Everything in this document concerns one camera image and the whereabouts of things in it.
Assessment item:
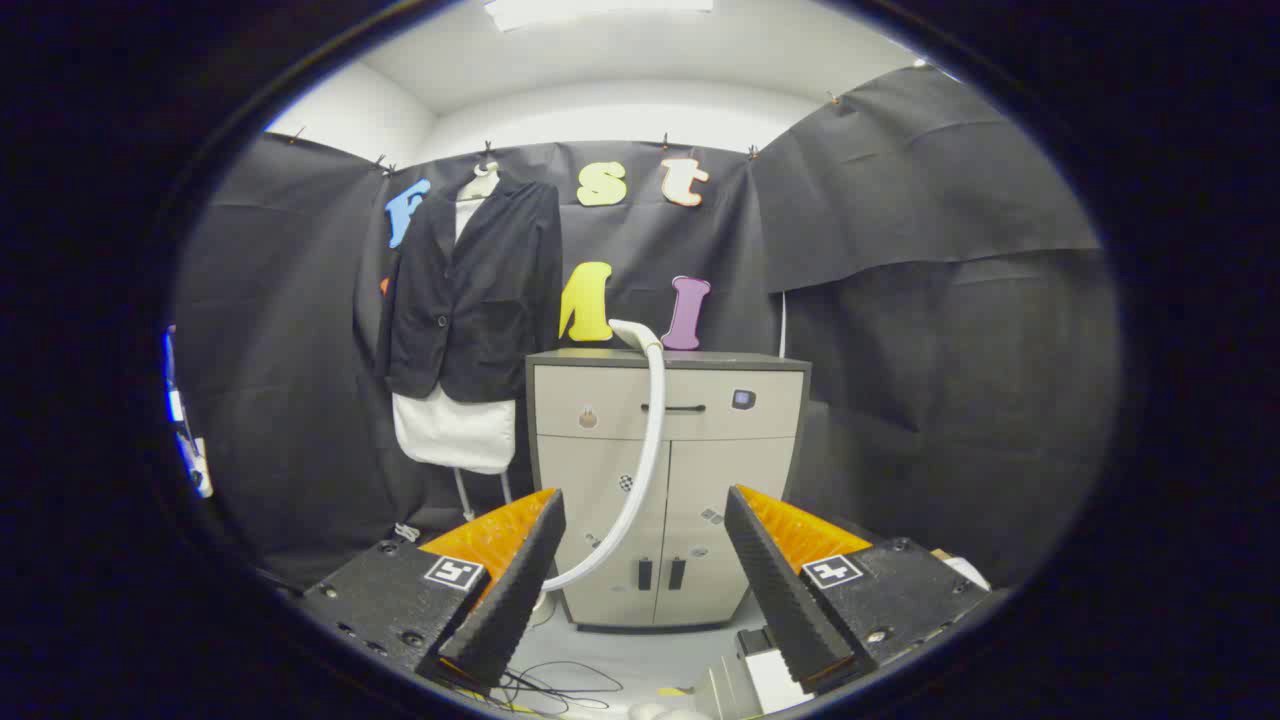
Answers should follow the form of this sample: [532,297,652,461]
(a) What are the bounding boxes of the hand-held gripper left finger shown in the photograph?
[300,488,567,696]

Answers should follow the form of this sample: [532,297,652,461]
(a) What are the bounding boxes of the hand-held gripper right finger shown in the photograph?
[724,485,993,696]

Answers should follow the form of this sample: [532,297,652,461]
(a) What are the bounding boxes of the white shirt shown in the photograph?
[392,198,518,475]

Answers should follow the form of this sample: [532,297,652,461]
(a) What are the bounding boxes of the black jacket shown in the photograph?
[375,178,564,404]

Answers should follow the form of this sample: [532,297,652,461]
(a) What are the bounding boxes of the white garment stand legs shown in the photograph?
[455,468,513,523]

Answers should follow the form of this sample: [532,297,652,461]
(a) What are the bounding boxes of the cream clothes hanger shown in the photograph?
[458,160,501,203]

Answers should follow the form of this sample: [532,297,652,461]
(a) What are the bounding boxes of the white box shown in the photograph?
[690,630,816,717]

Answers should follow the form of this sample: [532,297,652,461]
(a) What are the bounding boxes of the beige cabinet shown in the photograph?
[527,348,813,633]

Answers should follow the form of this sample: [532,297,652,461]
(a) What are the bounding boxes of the cardboard piece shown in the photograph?
[930,548,991,591]

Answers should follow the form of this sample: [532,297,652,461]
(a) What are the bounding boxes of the blue and white object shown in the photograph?
[163,325,214,499]

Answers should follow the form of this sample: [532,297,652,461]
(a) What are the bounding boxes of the black backdrop cloth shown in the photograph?
[175,65,1121,591]

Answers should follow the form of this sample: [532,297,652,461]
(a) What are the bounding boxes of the ceiling light panel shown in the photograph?
[484,0,715,31]

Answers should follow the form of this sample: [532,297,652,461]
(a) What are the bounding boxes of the thin black floor cables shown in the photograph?
[495,660,626,714]

